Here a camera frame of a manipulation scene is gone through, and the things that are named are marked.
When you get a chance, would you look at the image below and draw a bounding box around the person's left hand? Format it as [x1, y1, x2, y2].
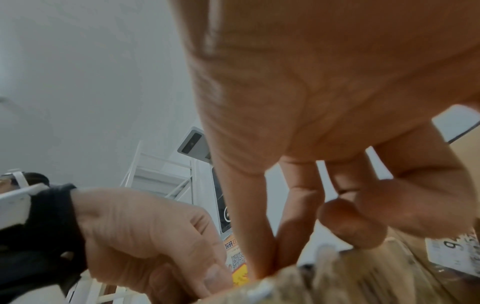
[71, 187, 236, 301]

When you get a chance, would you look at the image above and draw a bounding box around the person's right hand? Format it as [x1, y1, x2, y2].
[168, 0, 480, 281]

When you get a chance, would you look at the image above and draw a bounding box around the beige bundle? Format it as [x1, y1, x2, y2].
[210, 240, 432, 304]

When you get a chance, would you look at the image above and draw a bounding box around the white metal shelf rack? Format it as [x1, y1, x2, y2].
[120, 140, 197, 205]

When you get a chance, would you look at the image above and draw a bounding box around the orange and yellow sticker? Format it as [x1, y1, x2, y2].
[222, 234, 250, 287]

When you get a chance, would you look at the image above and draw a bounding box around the white machine with grey panel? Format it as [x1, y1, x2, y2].
[176, 126, 250, 287]

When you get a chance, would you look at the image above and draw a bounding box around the brown cardboard box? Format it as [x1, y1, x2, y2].
[382, 119, 480, 304]

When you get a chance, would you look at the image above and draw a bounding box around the white paper label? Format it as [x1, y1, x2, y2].
[424, 228, 480, 275]

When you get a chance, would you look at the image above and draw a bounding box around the black wrist strap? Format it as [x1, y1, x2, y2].
[0, 183, 88, 304]

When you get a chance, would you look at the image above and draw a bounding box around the white head strap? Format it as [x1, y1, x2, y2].
[0, 168, 29, 188]

